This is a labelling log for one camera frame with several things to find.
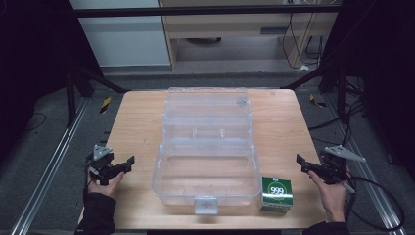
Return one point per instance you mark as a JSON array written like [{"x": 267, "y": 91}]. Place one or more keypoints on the wooden cabinet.
[{"x": 235, "y": 36}]

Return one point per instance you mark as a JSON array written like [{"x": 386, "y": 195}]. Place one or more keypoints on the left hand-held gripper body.
[{"x": 101, "y": 159}]

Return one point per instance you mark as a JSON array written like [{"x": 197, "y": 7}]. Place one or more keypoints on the black curtain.
[
  {"x": 385, "y": 81},
  {"x": 29, "y": 65}
]

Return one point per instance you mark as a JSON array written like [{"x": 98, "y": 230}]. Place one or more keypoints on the clear plastic storage box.
[{"x": 206, "y": 169}]

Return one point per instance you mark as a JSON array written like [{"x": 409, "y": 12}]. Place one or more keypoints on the green and white carton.
[{"x": 276, "y": 195}]

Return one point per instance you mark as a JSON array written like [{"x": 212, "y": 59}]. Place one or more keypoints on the yellow and black tape strip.
[
  {"x": 317, "y": 102},
  {"x": 105, "y": 104}
]

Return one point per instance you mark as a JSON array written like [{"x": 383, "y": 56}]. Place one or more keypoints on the black metal stand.
[
  {"x": 72, "y": 98},
  {"x": 341, "y": 94}
]

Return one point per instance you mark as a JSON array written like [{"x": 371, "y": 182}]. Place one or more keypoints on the person's left hand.
[{"x": 106, "y": 187}]

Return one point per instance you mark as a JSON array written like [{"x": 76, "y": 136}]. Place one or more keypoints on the aluminium floor rail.
[
  {"x": 368, "y": 182},
  {"x": 55, "y": 163}
]

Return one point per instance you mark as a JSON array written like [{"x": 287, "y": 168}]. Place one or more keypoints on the white cabinet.
[{"x": 125, "y": 39}]

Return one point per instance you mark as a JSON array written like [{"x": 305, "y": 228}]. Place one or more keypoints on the person's right hand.
[{"x": 332, "y": 197}]

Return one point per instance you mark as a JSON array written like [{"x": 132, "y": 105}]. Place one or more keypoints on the black horizontal frame bar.
[{"x": 202, "y": 10}]

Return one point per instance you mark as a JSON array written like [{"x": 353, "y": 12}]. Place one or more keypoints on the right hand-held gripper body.
[{"x": 336, "y": 166}]

